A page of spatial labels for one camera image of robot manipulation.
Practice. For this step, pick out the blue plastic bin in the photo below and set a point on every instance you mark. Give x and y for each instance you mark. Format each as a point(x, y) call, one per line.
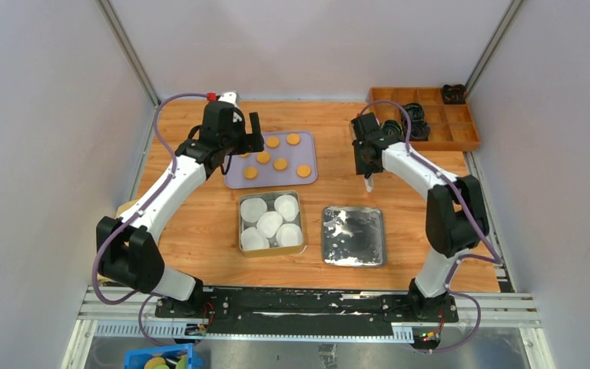
point(173, 356)

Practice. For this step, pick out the silver tin lid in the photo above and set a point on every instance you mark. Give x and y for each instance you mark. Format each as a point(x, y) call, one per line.
point(353, 237)

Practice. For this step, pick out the orange cookie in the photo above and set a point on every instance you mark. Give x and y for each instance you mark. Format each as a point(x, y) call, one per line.
point(250, 173)
point(293, 139)
point(263, 157)
point(280, 164)
point(304, 171)
point(272, 142)

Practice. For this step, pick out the gold cookie tin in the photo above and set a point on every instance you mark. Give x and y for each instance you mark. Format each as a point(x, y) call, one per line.
point(274, 249)

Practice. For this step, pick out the metal tongs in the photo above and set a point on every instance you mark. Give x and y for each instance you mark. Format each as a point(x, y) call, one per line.
point(369, 182)

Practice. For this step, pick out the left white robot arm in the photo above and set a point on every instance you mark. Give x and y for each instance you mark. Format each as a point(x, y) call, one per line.
point(127, 245)

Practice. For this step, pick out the white paper cupcake liner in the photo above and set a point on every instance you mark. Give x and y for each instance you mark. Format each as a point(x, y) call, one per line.
point(269, 223)
point(287, 206)
point(252, 240)
point(252, 209)
point(289, 235)

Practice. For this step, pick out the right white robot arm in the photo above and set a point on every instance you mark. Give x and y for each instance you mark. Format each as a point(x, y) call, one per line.
point(456, 220)

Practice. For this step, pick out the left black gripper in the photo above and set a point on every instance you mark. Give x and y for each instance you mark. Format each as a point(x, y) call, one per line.
point(253, 141)

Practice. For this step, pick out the wooden compartment organizer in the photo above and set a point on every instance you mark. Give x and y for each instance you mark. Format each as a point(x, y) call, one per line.
point(452, 127)

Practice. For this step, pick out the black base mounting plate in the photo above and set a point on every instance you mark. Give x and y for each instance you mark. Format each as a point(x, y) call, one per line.
point(308, 312)

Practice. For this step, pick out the lavender tray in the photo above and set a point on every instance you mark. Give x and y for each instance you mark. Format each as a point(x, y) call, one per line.
point(288, 159)

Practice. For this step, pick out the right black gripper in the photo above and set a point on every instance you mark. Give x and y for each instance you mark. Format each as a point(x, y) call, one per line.
point(361, 167)

